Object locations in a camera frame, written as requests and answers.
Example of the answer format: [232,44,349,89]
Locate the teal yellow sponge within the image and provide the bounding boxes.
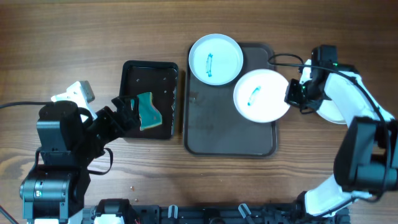
[130,92,162,131]

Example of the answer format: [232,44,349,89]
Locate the white plate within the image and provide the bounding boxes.
[316,100,346,124]
[233,69,290,123]
[188,34,244,86]

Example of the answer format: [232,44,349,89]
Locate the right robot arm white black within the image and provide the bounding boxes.
[285,45,397,218]

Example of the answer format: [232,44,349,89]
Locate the brown serving tray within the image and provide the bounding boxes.
[183,42,278,157]

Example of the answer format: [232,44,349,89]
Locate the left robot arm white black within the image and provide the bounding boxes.
[20,96,139,223]

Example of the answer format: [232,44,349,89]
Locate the black water tray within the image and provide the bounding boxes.
[119,60,178,140]

